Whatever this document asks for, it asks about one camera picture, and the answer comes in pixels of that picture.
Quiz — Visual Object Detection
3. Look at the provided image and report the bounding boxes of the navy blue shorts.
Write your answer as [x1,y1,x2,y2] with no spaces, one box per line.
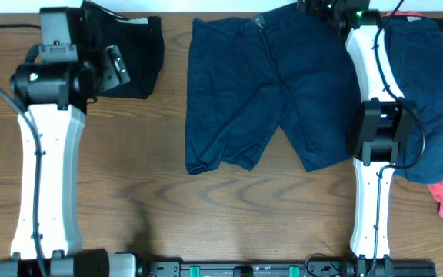
[382,17,443,185]
[185,4,361,175]

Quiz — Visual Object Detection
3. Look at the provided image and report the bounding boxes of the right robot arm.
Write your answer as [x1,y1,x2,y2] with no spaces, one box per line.
[297,0,418,276]

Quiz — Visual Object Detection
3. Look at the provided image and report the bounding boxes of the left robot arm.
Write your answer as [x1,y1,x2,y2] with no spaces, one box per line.
[0,8,141,276]

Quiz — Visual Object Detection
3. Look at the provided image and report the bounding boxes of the folded black shorts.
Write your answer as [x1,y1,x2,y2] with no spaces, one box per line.
[81,1,165,99]

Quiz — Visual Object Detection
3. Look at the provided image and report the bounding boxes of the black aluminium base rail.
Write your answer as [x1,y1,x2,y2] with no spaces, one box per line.
[138,259,437,277]

